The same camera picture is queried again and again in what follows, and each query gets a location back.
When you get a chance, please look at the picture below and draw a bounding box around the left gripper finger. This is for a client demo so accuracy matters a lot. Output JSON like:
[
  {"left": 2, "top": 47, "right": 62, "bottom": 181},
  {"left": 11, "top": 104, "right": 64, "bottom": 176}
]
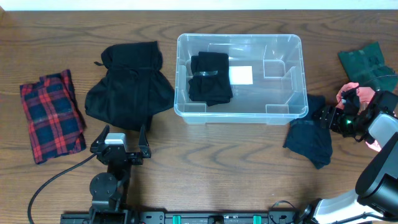
[
  {"left": 96, "top": 124, "right": 109, "bottom": 146},
  {"left": 138, "top": 125, "right": 149, "bottom": 152}
]

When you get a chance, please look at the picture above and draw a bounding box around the pink printed shirt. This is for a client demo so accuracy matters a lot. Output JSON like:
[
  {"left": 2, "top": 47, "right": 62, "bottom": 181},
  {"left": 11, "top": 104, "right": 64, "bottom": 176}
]
[{"left": 336, "top": 82, "right": 381, "bottom": 152}]

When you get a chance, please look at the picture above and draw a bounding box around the large black garment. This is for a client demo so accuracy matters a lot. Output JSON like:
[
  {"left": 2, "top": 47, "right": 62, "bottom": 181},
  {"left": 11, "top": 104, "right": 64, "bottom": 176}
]
[{"left": 85, "top": 41, "right": 174, "bottom": 131}]

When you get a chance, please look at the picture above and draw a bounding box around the red blue plaid cloth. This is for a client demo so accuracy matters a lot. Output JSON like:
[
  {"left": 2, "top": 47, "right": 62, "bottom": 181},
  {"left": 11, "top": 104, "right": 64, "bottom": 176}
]
[{"left": 20, "top": 70, "right": 86, "bottom": 164}]

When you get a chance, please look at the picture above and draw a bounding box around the black mounting rail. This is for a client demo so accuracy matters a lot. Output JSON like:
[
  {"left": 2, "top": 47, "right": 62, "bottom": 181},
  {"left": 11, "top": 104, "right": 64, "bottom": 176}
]
[{"left": 60, "top": 211, "right": 303, "bottom": 224}]

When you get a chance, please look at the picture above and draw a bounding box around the dark navy cloth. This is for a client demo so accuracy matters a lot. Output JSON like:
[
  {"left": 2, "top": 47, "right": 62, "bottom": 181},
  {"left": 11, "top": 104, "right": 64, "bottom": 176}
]
[{"left": 283, "top": 95, "right": 333, "bottom": 169}]

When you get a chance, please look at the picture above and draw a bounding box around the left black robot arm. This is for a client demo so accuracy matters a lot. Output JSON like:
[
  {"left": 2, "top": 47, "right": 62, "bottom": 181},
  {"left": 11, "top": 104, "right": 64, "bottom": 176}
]
[{"left": 89, "top": 126, "right": 152, "bottom": 223}]

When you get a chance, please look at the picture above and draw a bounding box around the black cable on table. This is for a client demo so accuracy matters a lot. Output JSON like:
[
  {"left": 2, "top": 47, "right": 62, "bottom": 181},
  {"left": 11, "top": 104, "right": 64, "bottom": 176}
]
[{"left": 27, "top": 152, "right": 98, "bottom": 224}]

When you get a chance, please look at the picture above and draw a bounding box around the white label in bin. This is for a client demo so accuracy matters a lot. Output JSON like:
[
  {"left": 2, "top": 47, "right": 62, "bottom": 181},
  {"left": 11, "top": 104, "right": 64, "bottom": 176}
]
[{"left": 229, "top": 66, "right": 253, "bottom": 85}]

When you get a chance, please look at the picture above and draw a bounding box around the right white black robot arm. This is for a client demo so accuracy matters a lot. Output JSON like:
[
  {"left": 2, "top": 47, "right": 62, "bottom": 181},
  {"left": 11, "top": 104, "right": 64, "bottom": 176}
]
[{"left": 302, "top": 91, "right": 397, "bottom": 223}]

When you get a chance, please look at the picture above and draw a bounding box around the black cloth with band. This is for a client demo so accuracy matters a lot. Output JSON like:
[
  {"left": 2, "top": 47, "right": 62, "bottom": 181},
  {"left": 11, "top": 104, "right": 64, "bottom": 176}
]
[{"left": 188, "top": 52, "right": 233, "bottom": 106}]

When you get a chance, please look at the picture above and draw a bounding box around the clear plastic storage bin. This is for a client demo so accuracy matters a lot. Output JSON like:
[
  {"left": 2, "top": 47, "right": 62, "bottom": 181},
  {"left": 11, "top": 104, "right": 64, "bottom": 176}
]
[{"left": 174, "top": 34, "right": 308, "bottom": 125}]

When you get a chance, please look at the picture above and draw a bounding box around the dark green folded cloth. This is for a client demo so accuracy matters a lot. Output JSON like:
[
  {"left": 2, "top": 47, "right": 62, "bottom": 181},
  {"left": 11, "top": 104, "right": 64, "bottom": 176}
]
[{"left": 338, "top": 42, "right": 397, "bottom": 92}]

